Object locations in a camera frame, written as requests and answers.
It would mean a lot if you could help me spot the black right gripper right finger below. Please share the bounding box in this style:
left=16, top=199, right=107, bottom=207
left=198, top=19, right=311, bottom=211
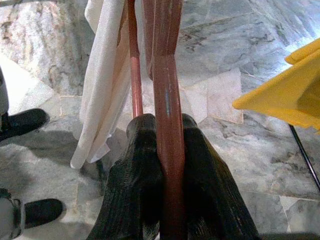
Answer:
left=181, top=113, right=262, bottom=240

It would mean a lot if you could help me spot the black clothes rack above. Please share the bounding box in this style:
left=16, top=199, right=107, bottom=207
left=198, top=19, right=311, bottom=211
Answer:
left=289, top=123, right=320, bottom=192

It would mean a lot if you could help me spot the red plastic clothes hanger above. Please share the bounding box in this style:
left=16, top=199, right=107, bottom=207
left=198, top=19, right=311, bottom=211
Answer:
left=126, top=0, right=187, bottom=240

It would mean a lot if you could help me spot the white garment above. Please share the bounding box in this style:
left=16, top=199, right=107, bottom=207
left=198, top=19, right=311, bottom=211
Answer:
left=70, top=0, right=146, bottom=169

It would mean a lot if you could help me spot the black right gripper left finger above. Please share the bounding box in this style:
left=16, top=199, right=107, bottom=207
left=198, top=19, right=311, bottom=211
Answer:
left=86, top=113, right=165, bottom=240

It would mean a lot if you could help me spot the yellow shirt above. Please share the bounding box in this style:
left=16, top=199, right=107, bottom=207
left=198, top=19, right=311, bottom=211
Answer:
left=232, top=37, right=320, bottom=136

